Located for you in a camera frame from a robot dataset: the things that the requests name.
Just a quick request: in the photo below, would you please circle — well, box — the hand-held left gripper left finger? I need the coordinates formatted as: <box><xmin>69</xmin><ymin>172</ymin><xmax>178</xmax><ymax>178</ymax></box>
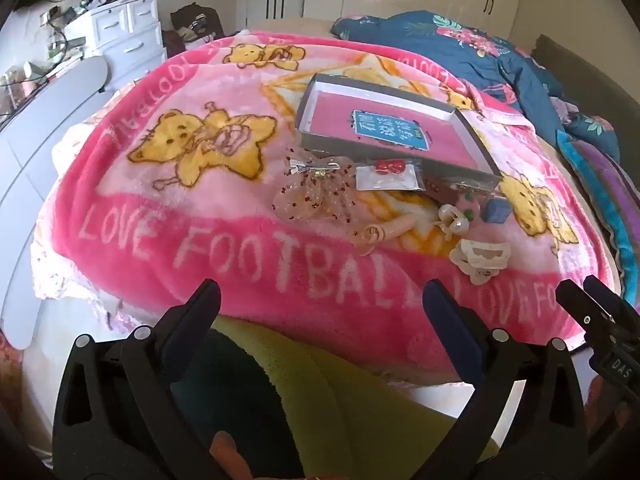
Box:
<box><xmin>52</xmin><ymin>279</ymin><xmax>223</xmax><ymax>480</ymax></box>

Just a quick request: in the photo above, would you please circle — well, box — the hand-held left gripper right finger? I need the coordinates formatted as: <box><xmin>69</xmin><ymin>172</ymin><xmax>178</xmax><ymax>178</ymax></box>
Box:
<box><xmin>422</xmin><ymin>279</ymin><xmax>587</xmax><ymax>480</ymax></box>

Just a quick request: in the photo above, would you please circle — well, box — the sheer bow hair clip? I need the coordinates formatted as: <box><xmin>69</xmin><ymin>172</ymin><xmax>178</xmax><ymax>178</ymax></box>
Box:
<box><xmin>272</xmin><ymin>157</ymin><xmax>361</xmax><ymax>223</ymax></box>

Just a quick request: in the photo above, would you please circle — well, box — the beige bed sheet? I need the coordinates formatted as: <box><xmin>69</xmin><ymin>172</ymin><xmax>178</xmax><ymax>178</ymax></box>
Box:
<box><xmin>250</xmin><ymin>17</ymin><xmax>346</xmax><ymax>37</ymax></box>

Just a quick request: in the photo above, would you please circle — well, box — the pink printed blanket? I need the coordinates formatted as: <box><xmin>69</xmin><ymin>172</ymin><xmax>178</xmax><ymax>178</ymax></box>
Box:
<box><xmin>30</xmin><ymin>30</ymin><xmax>621</xmax><ymax>376</ymax></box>

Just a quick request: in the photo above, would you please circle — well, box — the blue floral quilt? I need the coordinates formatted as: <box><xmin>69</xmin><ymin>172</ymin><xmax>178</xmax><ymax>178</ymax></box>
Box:
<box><xmin>332</xmin><ymin>10</ymin><xmax>621</xmax><ymax>161</ymax></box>

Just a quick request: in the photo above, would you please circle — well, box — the orange spiral hair tie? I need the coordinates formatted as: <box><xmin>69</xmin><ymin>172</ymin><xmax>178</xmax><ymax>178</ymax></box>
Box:
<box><xmin>361</xmin><ymin>212</ymin><xmax>418</xmax><ymax>250</ymax></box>

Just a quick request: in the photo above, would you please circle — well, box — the small blue block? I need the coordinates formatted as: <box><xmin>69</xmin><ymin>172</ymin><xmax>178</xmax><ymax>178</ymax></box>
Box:
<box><xmin>485</xmin><ymin>195</ymin><xmax>511</xmax><ymax>225</ymax></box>

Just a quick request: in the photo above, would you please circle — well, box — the pink book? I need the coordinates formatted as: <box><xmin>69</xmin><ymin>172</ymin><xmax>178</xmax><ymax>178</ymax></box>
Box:
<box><xmin>307</xmin><ymin>89</ymin><xmax>493</xmax><ymax>171</ymax></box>

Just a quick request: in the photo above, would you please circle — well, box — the white claw clip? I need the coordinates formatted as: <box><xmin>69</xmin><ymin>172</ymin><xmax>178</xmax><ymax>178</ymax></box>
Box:
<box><xmin>449</xmin><ymin>239</ymin><xmax>513</xmax><ymax>278</ymax></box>

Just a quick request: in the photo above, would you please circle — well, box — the white curved desk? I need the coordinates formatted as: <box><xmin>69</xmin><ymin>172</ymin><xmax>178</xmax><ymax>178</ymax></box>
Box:
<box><xmin>0</xmin><ymin>55</ymin><xmax>108</xmax><ymax>301</ymax></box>

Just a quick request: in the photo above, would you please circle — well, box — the clear packet with red earrings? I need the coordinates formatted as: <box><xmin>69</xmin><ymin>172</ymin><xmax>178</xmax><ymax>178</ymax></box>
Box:
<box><xmin>356</xmin><ymin>159</ymin><xmax>425</xmax><ymax>192</ymax></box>

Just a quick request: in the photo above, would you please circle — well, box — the grey cardboard box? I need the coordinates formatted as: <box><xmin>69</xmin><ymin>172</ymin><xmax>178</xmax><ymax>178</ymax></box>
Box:
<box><xmin>295</xmin><ymin>72</ymin><xmax>503</xmax><ymax>193</ymax></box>

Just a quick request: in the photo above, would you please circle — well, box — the dark bag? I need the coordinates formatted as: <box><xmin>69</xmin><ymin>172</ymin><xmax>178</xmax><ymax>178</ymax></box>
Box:
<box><xmin>170</xmin><ymin>4</ymin><xmax>226</xmax><ymax>43</ymax></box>

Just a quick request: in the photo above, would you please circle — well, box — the grey headboard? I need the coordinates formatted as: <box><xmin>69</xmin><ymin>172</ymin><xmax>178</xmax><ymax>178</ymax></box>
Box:
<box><xmin>530</xmin><ymin>35</ymin><xmax>640</xmax><ymax>171</ymax></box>

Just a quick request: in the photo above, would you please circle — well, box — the white drawer chest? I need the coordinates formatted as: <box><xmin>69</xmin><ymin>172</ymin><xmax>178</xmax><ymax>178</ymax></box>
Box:
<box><xmin>77</xmin><ymin>0</ymin><xmax>168</xmax><ymax>93</ymax></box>

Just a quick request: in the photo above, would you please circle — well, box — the striped pillow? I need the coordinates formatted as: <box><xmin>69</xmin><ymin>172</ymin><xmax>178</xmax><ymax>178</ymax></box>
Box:
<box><xmin>555</xmin><ymin>130</ymin><xmax>640</xmax><ymax>306</ymax></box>

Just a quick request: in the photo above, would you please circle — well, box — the pile of desk clutter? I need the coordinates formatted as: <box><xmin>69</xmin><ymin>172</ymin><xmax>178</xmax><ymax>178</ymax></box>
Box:
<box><xmin>0</xmin><ymin>0</ymin><xmax>96</xmax><ymax>111</ymax></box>

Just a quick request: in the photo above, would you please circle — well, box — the yellow green garment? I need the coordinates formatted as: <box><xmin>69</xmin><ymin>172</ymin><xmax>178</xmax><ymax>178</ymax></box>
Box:
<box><xmin>170</xmin><ymin>315</ymin><xmax>501</xmax><ymax>480</ymax></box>

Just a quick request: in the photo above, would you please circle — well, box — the clear claw clip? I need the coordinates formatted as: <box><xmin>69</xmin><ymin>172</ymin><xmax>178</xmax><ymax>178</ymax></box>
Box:
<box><xmin>434</xmin><ymin>204</ymin><xmax>475</xmax><ymax>236</ymax></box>

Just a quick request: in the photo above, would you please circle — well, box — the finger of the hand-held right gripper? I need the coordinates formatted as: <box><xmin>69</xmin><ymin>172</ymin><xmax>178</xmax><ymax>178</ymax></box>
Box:
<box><xmin>582</xmin><ymin>274</ymin><xmax>640</xmax><ymax>330</ymax></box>
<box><xmin>556</xmin><ymin>279</ymin><xmax>622</xmax><ymax>350</ymax></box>

